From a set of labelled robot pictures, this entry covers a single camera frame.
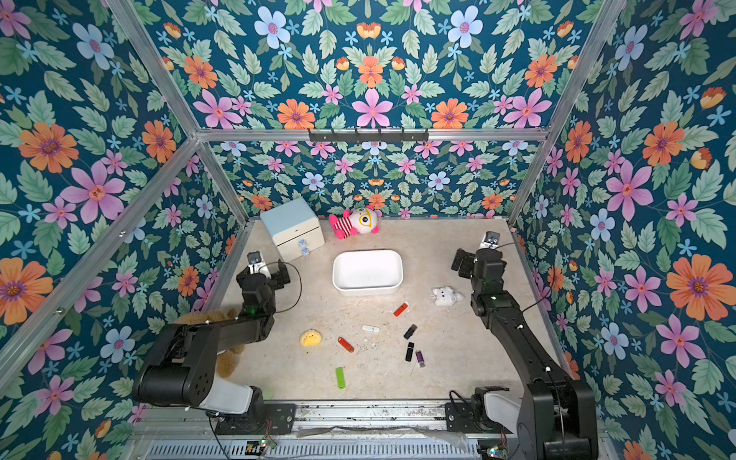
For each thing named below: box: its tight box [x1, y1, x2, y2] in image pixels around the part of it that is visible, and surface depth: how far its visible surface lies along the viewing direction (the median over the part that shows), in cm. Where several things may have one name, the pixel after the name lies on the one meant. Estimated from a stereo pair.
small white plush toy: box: [432, 286, 465, 307], surface depth 95 cm
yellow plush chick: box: [299, 329, 322, 347], surface depth 88 cm
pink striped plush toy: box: [328, 206, 383, 240], surface depth 113 cm
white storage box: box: [331, 249, 405, 297], surface depth 104 cm
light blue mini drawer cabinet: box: [259, 196, 325, 263], surface depth 103 cm
